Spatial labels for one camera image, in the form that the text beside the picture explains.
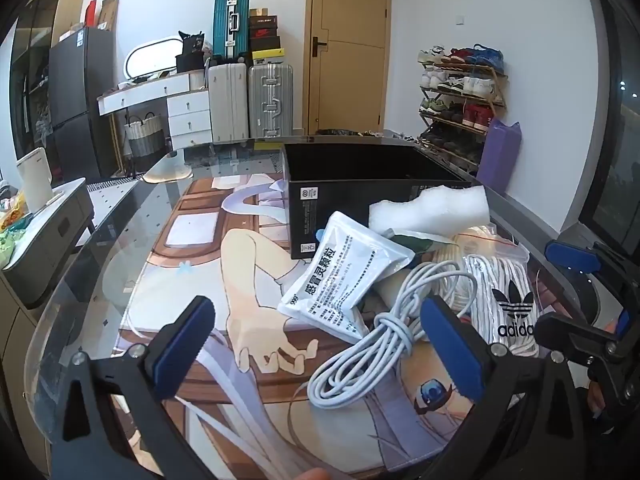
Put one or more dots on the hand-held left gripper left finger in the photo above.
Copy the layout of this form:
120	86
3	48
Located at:
192	330

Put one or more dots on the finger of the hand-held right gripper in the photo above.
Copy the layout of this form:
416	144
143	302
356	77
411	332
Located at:
575	335
572	256

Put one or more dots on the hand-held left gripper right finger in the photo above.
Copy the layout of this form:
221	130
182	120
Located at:
450	340

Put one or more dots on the white green medicine packet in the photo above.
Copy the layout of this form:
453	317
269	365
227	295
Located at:
345	270
420	242

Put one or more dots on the white foam piece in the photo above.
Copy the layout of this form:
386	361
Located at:
435	207

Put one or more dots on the black cardboard box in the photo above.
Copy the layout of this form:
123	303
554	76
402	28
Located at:
320	210

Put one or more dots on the person's right hand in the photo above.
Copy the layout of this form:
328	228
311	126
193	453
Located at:
595	397

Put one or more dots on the person's left hand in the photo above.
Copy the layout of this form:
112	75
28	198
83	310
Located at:
310	475

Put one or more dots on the printed desk mat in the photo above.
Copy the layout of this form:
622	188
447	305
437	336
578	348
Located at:
200	240

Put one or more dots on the purple paper bag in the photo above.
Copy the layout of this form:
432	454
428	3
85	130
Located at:
500	160

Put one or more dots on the dark window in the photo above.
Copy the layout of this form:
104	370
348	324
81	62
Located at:
620	135

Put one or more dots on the grey side cabinet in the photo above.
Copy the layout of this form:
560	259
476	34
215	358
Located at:
50	240

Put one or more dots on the wooden shoe rack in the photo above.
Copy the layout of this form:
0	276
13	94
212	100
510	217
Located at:
500	91

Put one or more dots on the rows of shoes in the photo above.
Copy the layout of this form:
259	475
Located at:
475	85

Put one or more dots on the woven laundry basket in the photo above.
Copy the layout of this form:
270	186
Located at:
145	137

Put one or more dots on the white dressing desk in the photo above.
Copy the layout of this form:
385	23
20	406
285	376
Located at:
187	120

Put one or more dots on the shoes by door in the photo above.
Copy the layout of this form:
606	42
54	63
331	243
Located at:
395	135

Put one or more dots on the colourful packets pile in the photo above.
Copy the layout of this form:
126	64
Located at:
10	220

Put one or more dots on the white tabletop appliance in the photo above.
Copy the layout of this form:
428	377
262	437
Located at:
35	180

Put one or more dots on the white suitcase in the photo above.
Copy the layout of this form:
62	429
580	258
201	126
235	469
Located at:
227	105

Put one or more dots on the silver suitcase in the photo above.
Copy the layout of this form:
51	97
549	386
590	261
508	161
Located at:
270	100

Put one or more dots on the dark grey fridge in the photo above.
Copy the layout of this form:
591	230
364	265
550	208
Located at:
80	85

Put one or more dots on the black bag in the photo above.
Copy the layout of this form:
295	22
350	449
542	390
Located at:
190	57

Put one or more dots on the oval mirror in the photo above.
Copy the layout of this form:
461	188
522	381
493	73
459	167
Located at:
150	57

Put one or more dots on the wooden door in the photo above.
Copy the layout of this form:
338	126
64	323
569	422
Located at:
350	80

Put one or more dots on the yellow black shoe box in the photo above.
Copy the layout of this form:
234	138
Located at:
267	56

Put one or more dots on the red black shoe box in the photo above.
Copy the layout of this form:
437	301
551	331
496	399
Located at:
264	33

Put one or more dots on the teal suitcase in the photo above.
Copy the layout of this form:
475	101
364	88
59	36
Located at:
225	25

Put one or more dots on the tall dark glass cabinet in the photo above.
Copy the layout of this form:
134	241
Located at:
30	60

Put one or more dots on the small brown cardboard box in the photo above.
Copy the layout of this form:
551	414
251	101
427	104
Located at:
257	12

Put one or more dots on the brown flat cardboard box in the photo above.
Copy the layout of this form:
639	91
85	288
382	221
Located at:
109	12

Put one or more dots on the red flat box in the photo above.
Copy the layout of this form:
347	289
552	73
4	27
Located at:
91	14

